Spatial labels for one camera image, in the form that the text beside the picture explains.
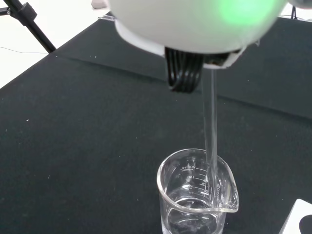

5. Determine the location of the clear glass beaker with water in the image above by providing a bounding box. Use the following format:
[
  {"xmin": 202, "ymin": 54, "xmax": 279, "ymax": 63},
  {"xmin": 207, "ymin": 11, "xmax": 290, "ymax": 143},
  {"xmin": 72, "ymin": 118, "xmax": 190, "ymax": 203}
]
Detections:
[{"xmin": 156, "ymin": 148, "xmax": 239, "ymax": 234}]

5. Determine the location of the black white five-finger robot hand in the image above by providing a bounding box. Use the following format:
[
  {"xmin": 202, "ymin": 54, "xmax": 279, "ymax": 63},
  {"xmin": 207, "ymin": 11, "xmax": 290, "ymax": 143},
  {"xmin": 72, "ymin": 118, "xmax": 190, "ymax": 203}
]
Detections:
[{"xmin": 107, "ymin": 0, "xmax": 288, "ymax": 94}]

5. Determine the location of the black tripod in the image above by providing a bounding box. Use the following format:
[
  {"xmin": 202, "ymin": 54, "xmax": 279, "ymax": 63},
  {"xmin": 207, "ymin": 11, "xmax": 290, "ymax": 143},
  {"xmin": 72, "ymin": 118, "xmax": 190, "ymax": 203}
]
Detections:
[{"xmin": 0, "ymin": 0, "xmax": 57, "ymax": 53}]

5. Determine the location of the white test tube rack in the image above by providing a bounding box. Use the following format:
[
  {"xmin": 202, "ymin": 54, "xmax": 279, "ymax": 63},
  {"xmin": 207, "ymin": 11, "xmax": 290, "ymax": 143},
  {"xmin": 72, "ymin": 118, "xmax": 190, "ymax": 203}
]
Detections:
[{"xmin": 277, "ymin": 198, "xmax": 312, "ymax": 234}]

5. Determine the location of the black bench cloth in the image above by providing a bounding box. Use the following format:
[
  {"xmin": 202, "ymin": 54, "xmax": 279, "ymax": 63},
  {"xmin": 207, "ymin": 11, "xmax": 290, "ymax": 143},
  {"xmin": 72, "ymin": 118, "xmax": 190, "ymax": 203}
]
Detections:
[{"xmin": 0, "ymin": 9, "xmax": 312, "ymax": 234}]

